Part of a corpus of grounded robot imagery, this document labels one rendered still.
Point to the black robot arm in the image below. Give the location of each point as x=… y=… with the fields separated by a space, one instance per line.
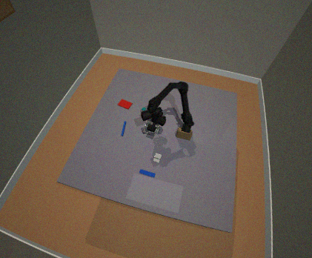
x=153 y=108

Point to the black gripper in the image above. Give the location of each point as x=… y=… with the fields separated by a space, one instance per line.
x=153 y=126

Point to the red flat square plate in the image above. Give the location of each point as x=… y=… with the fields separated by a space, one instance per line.
x=124 y=103

